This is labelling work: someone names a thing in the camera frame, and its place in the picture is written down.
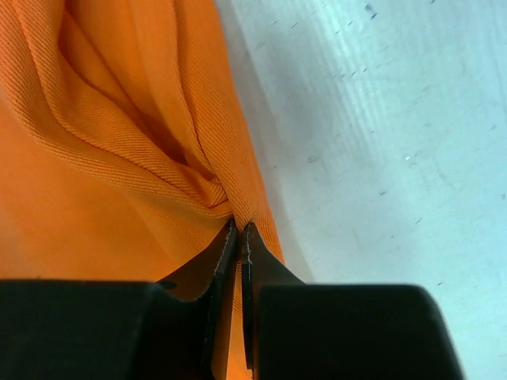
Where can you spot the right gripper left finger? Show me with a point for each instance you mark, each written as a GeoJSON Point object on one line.
{"type": "Point", "coordinates": [176, 328]}

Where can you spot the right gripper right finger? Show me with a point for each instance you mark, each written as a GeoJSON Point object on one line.
{"type": "Point", "coordinates": [295, 330]}

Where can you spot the orange trousers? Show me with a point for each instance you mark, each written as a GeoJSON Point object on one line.
{"type": "Point", "coordinates": [124, 149]}

